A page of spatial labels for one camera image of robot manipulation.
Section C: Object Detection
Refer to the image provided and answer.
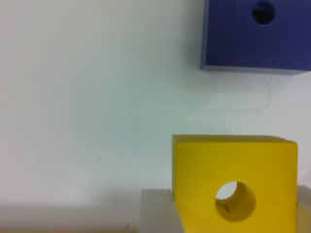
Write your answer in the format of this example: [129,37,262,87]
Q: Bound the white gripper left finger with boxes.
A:
[138,189,185,233]

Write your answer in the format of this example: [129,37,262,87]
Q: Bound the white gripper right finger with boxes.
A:
[296,185,311,233]

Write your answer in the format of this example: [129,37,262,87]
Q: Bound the yellow block with hole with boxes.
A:
[172,135,297,233]

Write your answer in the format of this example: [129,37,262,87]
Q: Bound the purple square block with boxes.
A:
[200,0,311,75]

